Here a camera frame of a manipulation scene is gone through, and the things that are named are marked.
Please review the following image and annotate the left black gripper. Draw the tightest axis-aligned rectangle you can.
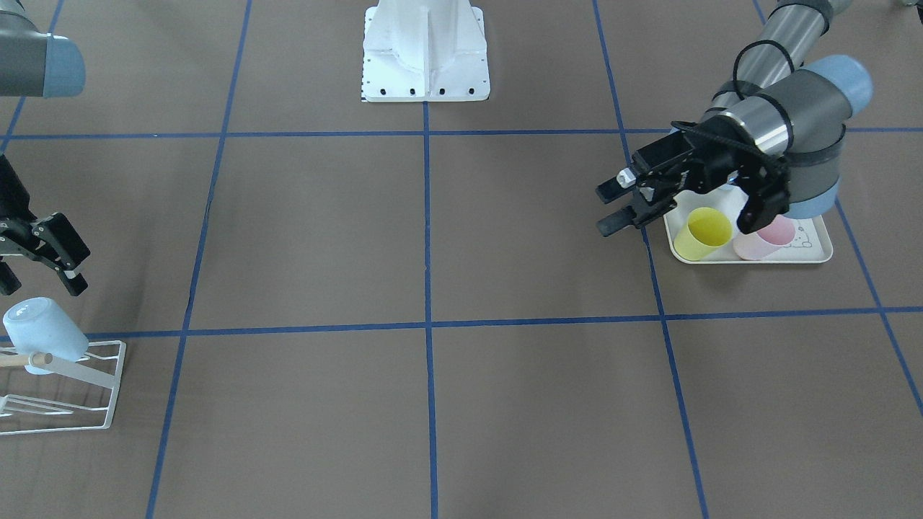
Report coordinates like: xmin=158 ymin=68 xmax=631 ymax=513
xmin=596 ymin=121 xmax=791 ymax=236

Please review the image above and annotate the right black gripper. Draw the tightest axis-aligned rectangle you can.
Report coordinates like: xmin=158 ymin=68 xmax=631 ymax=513
xmin=1 ymin=156 xmax=90 ymax=298

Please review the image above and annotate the light blue cup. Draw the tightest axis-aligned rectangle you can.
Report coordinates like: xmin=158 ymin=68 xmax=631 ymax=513
xmin=2 ymin=298 xmax=89 ymax=378

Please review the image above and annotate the pink cup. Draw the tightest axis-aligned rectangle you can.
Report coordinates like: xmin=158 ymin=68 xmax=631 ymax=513
xmin=732 ymin=216 xmax=797 ymax=262

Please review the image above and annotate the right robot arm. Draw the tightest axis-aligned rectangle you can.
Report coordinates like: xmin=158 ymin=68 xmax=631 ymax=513
xmin=1 ymin=1 xmax=90 ymax=298

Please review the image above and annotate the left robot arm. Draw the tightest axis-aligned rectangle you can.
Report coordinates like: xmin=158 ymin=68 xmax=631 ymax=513
xmin=596 ymin=1 xmax=873 ymax=236

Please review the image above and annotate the yellow cup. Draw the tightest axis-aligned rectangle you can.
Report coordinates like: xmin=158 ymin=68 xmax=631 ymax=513
xmin=673 ymin=207 xmax=734 ymax=262

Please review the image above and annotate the wooden rack dowel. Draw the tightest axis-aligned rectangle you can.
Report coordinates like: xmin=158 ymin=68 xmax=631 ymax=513
xmin=0 ymin=352 xmax=55 ymax=368

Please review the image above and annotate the white wire cup rack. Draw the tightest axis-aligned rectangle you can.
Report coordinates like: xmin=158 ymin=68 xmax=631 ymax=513
xmin=1 ymin=341 xmax=128 ymax=436

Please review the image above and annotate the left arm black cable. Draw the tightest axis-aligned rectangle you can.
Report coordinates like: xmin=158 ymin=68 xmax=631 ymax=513
xmin=671 ymin=40 xmax=797 ymax=177

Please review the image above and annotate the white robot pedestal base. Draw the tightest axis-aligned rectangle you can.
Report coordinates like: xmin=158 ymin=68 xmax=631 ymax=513
xmin=361 ymin=1 xmax=491 ymax=103

